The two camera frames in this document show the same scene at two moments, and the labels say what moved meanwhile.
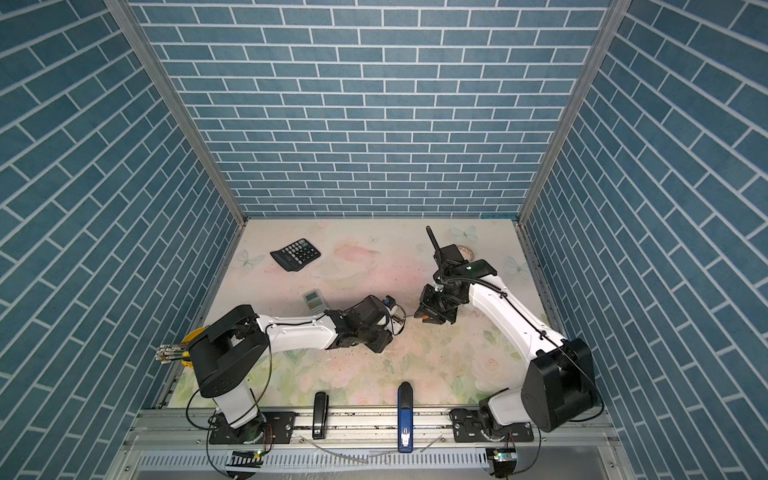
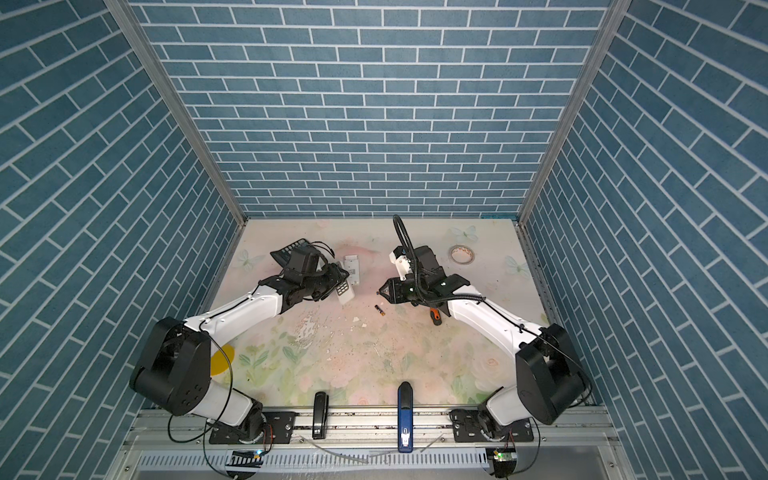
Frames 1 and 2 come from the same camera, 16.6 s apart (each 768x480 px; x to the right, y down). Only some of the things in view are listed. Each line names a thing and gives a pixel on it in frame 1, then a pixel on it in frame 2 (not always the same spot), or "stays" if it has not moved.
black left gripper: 384,341 to 335,277
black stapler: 320,413 stays
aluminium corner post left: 128,21 stays
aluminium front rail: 173,444 stays
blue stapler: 405,417 stays
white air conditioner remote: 397,319 to 344,292
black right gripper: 426,307 to 394,288
